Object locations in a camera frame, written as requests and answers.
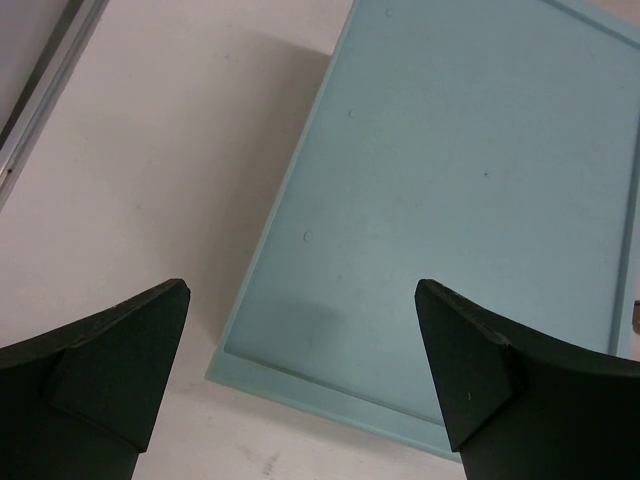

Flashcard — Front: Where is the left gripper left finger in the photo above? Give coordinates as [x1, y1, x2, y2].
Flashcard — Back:
[1, 279, 191, 479]

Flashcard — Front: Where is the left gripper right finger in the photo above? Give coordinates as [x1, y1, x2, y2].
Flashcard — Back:
[415, 280, 639, 479]

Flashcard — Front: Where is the teal drawer box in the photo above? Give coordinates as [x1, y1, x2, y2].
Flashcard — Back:
[206, 1, 639, 458]

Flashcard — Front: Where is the aluminium rail left edge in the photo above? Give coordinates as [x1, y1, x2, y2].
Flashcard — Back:
[1, 0, 108, 204]

